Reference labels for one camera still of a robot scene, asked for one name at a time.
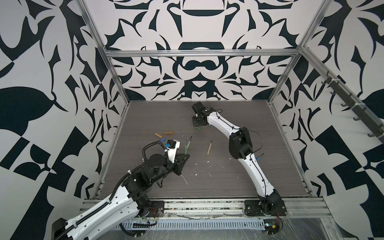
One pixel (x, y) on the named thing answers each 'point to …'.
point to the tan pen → (210, 146)
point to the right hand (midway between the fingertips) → (196, 120)
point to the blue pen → (259, 157)
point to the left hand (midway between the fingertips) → (188, 152)
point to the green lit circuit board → (271, 226)
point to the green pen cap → (198, 128)
